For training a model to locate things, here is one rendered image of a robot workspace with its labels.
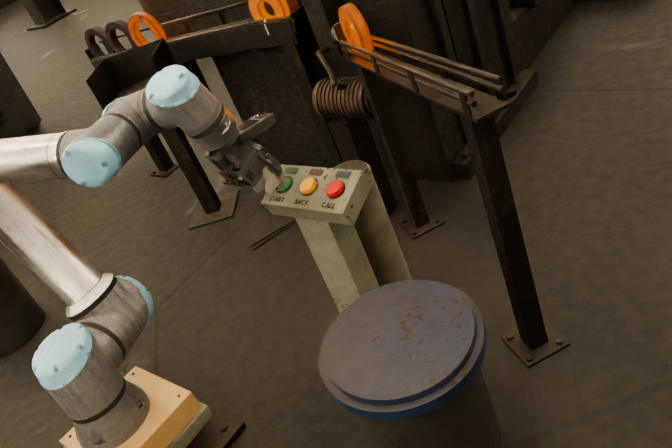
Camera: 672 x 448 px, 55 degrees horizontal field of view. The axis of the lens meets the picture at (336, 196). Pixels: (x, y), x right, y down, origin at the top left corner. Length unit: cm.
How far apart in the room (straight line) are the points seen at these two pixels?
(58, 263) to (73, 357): 24
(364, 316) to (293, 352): 68
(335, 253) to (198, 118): 45
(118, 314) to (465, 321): 90
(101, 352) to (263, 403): 47
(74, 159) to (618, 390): 123
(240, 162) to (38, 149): 38
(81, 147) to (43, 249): 56
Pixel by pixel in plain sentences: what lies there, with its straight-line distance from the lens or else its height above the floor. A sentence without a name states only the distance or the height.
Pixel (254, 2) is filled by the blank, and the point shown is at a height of 77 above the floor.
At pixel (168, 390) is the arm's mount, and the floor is 18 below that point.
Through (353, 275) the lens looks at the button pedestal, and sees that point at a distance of 150.
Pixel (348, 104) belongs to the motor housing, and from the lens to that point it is 200.
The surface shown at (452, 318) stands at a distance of 124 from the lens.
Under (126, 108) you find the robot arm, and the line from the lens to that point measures 130.
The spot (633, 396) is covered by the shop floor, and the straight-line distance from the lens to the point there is 163.
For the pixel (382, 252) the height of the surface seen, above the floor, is 30.
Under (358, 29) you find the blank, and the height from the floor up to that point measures 73.
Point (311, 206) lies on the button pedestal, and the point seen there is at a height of 58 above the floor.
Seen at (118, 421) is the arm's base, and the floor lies 23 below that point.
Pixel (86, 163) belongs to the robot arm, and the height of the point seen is 90.
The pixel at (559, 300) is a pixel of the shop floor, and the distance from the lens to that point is 184.
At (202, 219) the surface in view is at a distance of 277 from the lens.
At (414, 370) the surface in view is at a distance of 118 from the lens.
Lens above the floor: 130
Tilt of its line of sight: 31 degrees down
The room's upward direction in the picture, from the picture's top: 23 degrees counter-clockwise
